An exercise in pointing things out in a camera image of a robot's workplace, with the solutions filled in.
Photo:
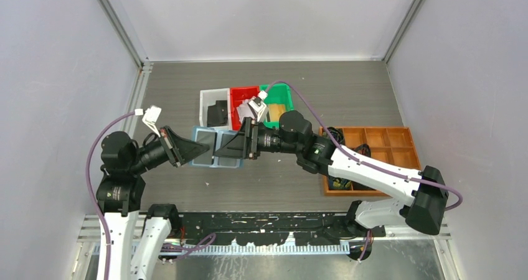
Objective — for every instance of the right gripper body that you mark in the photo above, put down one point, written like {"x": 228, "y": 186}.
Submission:
{"x": 264, "y": 139}

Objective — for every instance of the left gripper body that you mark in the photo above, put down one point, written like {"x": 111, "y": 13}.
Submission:
{"x": 157, "y": 152}

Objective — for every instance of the blue leather card holder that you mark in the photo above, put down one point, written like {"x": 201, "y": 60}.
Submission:
{"x": 215, "y": 139}

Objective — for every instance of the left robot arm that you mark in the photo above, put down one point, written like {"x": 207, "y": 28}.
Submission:
{"x": 119, "y": 197}

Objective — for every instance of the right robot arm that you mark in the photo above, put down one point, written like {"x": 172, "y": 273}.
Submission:
{"x": 417, "y": 198}

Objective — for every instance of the silver cards in red bin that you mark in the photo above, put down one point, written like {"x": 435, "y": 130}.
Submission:
{"x": 244, "y": 110}

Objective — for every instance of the gold cards in green bin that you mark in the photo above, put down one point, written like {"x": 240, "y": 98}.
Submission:
{"x": 275, "y": 111}

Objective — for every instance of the black cards in white bin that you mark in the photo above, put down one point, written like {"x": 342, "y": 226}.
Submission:
{"x": 217, "y": 114}

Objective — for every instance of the green plastic bin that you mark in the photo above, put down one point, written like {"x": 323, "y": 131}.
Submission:
{"x": 280, "y": 94}

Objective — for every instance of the red plastic bin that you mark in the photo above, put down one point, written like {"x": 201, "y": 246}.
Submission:
{"x": 237, "y": 96}

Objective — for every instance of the white plastic bin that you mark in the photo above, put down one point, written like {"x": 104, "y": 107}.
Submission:
{"x": 209, "y": 97}

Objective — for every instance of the rolled belt top left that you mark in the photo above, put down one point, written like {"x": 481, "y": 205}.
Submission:
{"x": 337, "y": 134}

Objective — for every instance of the rolled belt bottom left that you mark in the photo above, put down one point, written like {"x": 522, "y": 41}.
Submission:
{"x": 335, "y": 183}

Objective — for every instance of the orange compartment tray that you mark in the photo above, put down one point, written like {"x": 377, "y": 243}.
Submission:
{"x": 393, "y": 145}

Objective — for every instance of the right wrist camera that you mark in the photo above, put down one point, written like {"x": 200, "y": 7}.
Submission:
{"x": 258, "y": 107}

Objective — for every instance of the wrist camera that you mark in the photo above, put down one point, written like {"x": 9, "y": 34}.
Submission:
{"x": 258, "y": 107}
{"x": 149, "y": 117}

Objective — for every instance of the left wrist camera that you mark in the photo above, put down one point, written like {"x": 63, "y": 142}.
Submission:
{"x": 149, "y": 117}

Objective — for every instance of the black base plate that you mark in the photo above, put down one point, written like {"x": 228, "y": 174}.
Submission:
{"x": 267, "y": 228}

